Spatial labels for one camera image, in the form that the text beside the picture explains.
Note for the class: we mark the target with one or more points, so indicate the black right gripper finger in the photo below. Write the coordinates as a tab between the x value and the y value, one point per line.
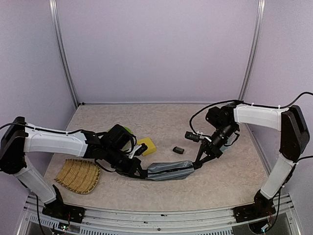
199	155
204	160

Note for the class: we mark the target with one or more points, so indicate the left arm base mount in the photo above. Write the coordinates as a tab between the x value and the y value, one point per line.
58	209

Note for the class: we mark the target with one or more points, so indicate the grey zipper pouch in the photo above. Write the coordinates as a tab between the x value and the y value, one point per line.
170	171

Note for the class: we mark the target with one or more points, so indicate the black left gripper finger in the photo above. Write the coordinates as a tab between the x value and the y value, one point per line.
140	170
138	176

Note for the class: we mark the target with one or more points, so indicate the light blue cup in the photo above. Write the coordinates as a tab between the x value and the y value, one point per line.
226	145

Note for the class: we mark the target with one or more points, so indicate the right aluminium frame post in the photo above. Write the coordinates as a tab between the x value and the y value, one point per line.
253	48

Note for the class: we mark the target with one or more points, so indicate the left aluminium frame post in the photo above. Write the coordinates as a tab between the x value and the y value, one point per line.
62	52

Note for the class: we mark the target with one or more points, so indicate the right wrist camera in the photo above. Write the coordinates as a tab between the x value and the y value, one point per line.
194	137

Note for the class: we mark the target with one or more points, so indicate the black clipper comb guard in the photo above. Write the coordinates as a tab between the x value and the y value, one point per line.
178	150

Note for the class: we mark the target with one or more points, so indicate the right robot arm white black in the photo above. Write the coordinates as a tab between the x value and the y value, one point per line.
267	142

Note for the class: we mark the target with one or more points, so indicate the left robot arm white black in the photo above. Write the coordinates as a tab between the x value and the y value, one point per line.
117	146

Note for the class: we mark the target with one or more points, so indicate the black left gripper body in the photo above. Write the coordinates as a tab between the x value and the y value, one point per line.
123	168

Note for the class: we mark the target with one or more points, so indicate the aluminium frame post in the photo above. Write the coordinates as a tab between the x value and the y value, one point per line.
62	52
253	48

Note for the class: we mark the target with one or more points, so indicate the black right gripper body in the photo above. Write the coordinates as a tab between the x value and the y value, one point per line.
216	150

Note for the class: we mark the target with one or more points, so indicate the front aluminium rail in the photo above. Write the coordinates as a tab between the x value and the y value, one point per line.
218	221

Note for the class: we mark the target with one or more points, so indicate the green plastic plate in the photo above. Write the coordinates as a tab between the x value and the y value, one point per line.
129	130

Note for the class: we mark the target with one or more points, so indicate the woven bamboo tray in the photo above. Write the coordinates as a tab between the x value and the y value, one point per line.
79	176

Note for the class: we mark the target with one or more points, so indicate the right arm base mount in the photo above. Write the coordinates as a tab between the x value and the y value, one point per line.
261	207

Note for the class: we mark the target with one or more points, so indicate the yellow sponge block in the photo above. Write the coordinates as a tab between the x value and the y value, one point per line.
151	148

